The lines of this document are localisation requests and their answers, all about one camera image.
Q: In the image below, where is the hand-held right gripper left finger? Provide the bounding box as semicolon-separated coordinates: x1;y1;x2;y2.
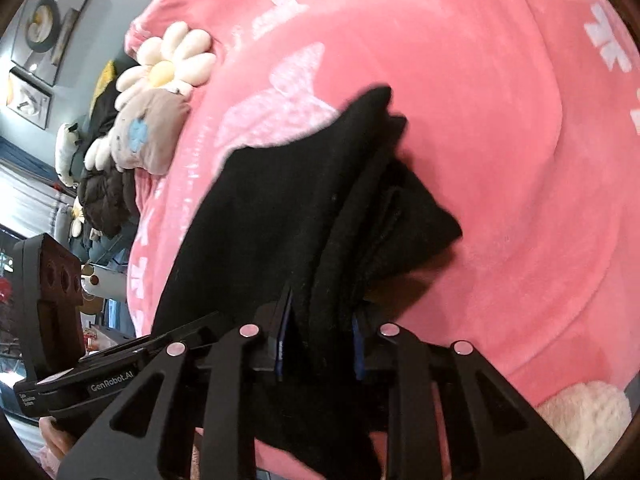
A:
56;287;296;480

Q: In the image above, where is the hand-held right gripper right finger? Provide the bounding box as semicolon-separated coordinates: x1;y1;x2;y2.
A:
352;310;586;480

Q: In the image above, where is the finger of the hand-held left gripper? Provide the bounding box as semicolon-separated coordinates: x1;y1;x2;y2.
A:
82;311;221;358

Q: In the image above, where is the black knit garment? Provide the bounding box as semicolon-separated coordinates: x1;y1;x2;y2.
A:
150;85;463;480

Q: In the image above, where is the person's left hand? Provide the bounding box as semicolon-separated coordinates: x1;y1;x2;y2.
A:
37;416;77;461

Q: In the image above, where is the printed paper box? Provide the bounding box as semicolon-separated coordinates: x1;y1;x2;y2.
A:
82;325;127;353

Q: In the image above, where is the white rounded object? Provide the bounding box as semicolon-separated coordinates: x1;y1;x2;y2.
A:
82;265;128;305

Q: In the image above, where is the blue denim cloth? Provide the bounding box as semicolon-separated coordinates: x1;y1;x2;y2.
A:
70;220;136;273

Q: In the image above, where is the small white flower pillow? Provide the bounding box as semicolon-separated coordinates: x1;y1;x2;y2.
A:
70;196;88;238

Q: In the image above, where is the black puffy jacket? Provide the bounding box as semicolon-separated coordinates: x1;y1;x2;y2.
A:
77;162;138;238

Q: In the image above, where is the white plush toy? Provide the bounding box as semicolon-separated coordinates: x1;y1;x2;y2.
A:
55;121;82;187

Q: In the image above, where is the beige garment with blue patch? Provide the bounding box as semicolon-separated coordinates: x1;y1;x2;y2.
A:
107;92;192;176

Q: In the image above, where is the black and yellow jacket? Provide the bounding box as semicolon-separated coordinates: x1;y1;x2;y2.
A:
87;57;138;136

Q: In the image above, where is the cream fluffy pillow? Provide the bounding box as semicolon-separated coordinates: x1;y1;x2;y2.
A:
537;380;632;478

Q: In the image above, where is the pink butterfly print blanket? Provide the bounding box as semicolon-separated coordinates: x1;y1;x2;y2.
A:
122;0;640;480

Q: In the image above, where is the small framed wall picture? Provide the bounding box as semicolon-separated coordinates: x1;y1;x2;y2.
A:
6;67;53;128

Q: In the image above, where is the large framed wall picture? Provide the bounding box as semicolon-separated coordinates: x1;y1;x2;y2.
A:
10;0;98;86

